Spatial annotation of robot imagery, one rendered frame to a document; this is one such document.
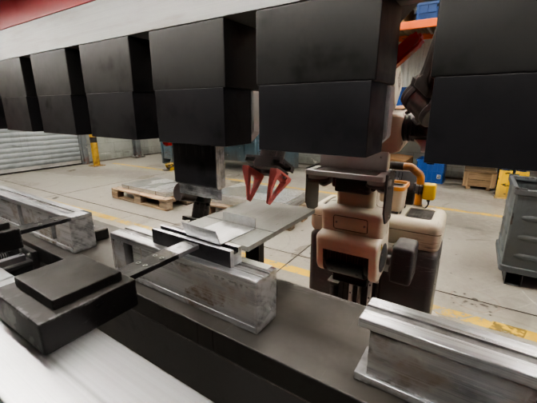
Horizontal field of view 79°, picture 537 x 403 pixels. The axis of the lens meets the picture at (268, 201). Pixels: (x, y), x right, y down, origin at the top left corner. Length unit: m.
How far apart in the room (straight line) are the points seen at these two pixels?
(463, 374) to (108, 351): 0.39
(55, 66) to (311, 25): 0.57
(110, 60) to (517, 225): 2.66
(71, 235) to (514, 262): 2.73
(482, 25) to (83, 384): 0.47
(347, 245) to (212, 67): 0.83
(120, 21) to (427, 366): 0.66
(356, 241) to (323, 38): 0.85
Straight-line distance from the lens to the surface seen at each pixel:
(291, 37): 0.42
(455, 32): 0.36
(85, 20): 0.73
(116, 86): 0.66
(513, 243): 2.90
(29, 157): 8.33
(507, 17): 0.36
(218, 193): 0.55
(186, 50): 0.52
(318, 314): 0.62
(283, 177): 0.73
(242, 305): 0.56
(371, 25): 0.38
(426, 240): 1.41
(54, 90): 0.85
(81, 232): 0.97
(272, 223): 0.68
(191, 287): 0.63
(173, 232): 0.67
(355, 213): 1.16
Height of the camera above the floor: 1.23
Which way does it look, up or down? 16 degrees down
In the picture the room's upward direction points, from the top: straight up
